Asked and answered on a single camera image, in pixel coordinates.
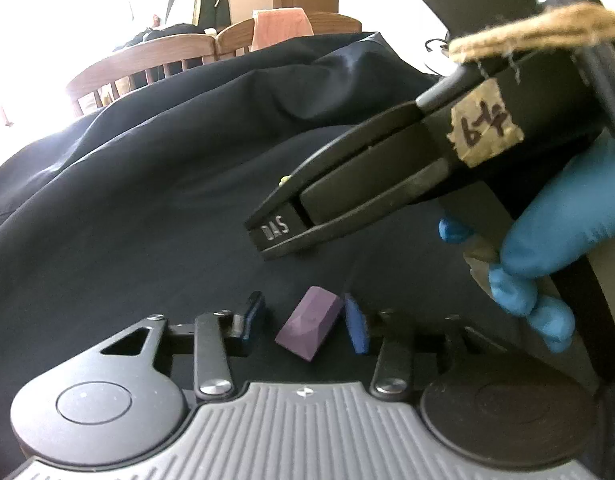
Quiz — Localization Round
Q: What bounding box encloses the tan twine wrap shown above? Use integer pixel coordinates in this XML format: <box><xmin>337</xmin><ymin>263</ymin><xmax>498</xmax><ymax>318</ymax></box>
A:
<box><xmin>447</xmin><ymin>2</ymin><xmax>615</xmax><ymax>63</ymax></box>

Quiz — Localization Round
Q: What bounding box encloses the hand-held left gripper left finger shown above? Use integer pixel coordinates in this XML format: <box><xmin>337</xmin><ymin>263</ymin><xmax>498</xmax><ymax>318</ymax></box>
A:
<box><xmin>98</xmin><ymin>290</ymin><xmax>266</xmax><ymax>402</ymax></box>

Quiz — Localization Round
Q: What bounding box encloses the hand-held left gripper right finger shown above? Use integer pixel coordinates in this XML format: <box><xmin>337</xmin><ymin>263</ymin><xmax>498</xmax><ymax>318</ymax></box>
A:
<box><xmin>343</xmin><ymin>294</ymin><xmax>493</xmax><ymax>402</ymax></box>

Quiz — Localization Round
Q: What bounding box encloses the purple eraser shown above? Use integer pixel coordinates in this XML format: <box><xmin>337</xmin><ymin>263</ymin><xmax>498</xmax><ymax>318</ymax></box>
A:
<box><xmin>274</xmin><ymin>286</ymin><xmax>345</xmax><ymax>363</ymax></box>

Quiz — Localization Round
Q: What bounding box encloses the person's right hand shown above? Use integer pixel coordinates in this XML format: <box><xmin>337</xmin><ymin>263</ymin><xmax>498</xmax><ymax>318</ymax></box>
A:
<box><xmin>437</xmin><ymin>130</ymin><xmax>615</xmax><ymax>356</ymax></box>

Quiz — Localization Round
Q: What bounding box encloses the pink towel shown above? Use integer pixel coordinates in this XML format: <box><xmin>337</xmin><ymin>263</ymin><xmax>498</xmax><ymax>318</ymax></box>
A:
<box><xmin>250</xmin><ymin>7</ymin><xmax>308</xmax><ymax>52</ymax></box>

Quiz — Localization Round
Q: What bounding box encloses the dark clothes pile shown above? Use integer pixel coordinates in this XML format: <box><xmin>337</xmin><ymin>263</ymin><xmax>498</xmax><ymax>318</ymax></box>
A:
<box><xmin>122</xmin><ymin>22</ymin><xmax>198</xmax><ymax>48</ymax></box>

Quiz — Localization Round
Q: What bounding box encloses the dark navy cloth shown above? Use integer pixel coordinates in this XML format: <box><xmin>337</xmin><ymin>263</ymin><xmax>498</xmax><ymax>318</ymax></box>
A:
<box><xmin>0</xmin><ymin>31</ymin><xmax>603</xmax><ymax>480</ymax></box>

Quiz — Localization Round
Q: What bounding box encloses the dark green bag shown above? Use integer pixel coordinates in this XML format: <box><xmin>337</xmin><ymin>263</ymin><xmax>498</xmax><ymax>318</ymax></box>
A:
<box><xmin>194</xmin><ymin>0</ymin><xmax>230</xmax><ymax>31</ymax></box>

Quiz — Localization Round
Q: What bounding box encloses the wooden chair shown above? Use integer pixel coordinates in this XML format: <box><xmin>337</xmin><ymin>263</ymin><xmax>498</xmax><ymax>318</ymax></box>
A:
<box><xmin>66</xmin><ymin>32</ymin><xmax>218</xmax><ymax>116</ymax></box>
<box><xmin>214</xmin><ymin>10</ymin><xmax>363</xmax><ymax>58</ymax></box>

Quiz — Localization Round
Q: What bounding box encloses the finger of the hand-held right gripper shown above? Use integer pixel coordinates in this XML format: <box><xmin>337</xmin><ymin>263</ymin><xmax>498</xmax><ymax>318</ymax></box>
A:
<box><xmin>244</xmin><ymin>102</ymin><xmax>461</xmax><ymax>261</ymax></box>

